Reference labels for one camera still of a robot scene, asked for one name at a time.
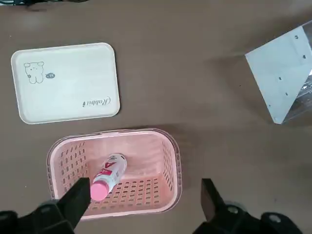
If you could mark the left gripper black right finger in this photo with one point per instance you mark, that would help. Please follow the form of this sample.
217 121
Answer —
231 219

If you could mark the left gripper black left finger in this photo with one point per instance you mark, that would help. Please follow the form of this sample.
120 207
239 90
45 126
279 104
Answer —
48 219

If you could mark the white bottle pink cap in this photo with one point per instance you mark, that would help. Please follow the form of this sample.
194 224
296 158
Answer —
112 170

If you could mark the pink plastic basket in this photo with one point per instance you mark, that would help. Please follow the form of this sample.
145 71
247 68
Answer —
146 170

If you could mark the clear acrylic shelf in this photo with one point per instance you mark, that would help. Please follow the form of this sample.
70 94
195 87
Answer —
275 78

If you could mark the cream rabbit print tray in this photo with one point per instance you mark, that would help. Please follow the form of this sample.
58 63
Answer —
73 85

